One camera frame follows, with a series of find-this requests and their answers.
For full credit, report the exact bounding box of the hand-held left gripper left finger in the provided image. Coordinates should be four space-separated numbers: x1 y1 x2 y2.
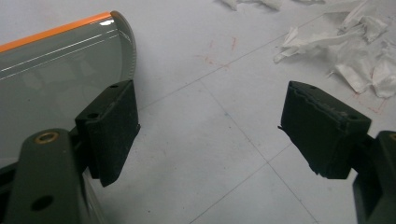
74 79 141 188

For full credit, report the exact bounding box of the pile of white paper scraps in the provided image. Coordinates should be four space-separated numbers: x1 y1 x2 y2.
214 0 396 100

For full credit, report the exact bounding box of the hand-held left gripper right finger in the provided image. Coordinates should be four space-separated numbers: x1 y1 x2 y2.
277 80 373 180

